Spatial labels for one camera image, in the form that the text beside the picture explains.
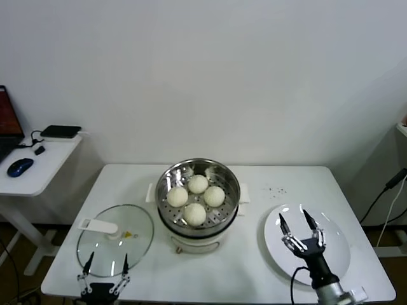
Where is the white steamed baozi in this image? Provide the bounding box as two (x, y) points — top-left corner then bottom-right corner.
(188, 173), (209, 194)
(166, 186), (189, 207)
(203, 186), (226, 207)
(183, 202), (207, 226)

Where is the white round plate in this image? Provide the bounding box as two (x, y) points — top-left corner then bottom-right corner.
(264, 203), (352, 288)

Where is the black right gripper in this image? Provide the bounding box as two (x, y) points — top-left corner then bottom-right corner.
(279, 208), (338, 288)

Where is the blue computer mouse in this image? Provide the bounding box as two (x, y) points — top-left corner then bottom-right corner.
(6, 157), (34, 177)

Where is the thin white cable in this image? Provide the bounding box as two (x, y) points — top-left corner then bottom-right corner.
(375, 180), (407, 248)

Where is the stainless steel steamer basket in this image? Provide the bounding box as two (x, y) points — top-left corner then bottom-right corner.
(145, 158), (251, 236)

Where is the black-topped white box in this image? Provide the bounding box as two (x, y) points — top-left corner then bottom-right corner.
(39, 124), (82, 143)

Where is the white side table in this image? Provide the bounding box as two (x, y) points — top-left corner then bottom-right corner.
(0, 133), (84, 276)

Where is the black power cable with plug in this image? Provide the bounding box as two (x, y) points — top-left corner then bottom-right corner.
(359, 168), (407, 225)

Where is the black floor cable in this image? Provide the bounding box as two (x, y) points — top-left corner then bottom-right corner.
(0, 238), (42, 305)

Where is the white electric cooker base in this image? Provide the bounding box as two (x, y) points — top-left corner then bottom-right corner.
(158, 203), (248, 255)

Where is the glass lid with white handle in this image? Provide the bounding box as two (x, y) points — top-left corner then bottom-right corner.
(76, 203), (155, 275)

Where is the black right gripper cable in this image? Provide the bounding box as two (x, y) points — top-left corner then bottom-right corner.
(289, 266), (312, 305)

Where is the black cable with adapter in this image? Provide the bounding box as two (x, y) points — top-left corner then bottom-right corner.
(15, 128), (45, 156)

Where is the black laptop with red screen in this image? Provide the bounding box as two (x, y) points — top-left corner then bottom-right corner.
(0, 84), (25, 163)

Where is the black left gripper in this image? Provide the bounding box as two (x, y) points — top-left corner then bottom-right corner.
(77, 252), (132, 305)

